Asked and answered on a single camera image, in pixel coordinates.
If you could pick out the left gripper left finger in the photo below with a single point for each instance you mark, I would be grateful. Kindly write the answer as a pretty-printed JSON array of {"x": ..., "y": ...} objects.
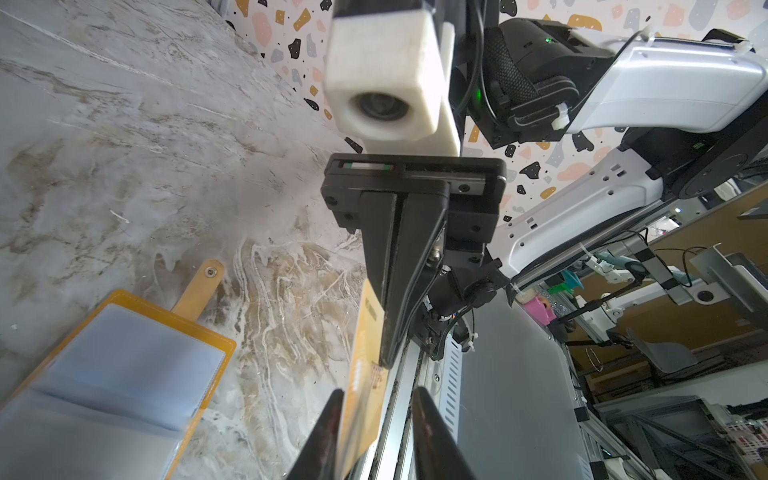
[{"x": 317, "y": 458}]

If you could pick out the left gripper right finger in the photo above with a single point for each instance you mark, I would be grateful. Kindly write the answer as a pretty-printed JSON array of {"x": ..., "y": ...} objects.
[{"x": 437, "y": 456}]

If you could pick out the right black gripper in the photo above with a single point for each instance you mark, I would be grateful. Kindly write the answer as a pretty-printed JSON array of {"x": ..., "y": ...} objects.
[{"x": 401, "y": 203}]

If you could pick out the gold credit card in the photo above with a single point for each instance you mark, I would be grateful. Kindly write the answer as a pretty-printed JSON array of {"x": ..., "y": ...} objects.
[{"x": 365, "y": 394}]

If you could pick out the yellow card holder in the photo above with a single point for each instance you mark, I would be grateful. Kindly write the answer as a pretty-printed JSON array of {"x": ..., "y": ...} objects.
[{"x": 122, "y": 395}]

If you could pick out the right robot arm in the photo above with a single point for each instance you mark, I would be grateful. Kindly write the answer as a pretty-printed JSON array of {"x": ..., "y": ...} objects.
[{"x": 435, "y": 242}]

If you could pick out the white ventilation grille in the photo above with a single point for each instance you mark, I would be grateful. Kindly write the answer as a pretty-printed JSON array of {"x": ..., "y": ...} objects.
[{"x": 450, "y": 387}]

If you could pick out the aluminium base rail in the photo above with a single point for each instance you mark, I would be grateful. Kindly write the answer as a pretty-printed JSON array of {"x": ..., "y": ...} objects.
[{"x": 392, "y": 455}]

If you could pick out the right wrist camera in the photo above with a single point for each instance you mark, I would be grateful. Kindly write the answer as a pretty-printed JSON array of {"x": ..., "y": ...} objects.
[{"x": 388, "y": 73}]

